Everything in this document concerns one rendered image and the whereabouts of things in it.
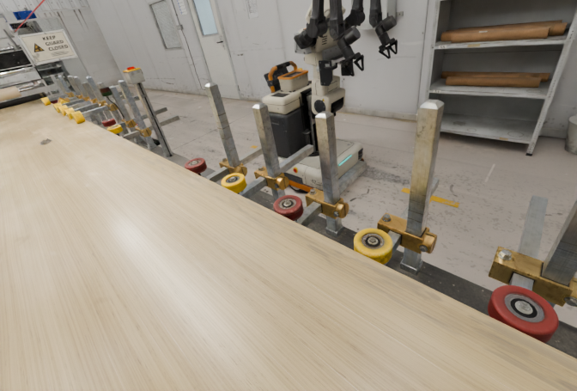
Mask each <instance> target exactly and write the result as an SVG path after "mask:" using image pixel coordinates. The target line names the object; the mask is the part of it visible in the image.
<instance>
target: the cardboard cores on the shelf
mask: <svg viewBox="0 0 577 391"><path fill-rule="evenodd" d="M567 24H568V23H567V22H562V20H558V21H538V22H527V23H516V24H505V25H494V26H484V27H463V28H459V29H453V30H446V32H443V33H442V34H441V37H440V40H441V41H451V42H452V43H463V42H481V41H498V40H534V39H547V37H548V36H553V35H563V34H564V32H565V29H566V26H567ZM549 76H550V73H531V72H471V71H442V73H441V78H443V79H446V85H457V86H487V87H517V88H538V87H539V84H540V82H548V79H549Z"/></svg>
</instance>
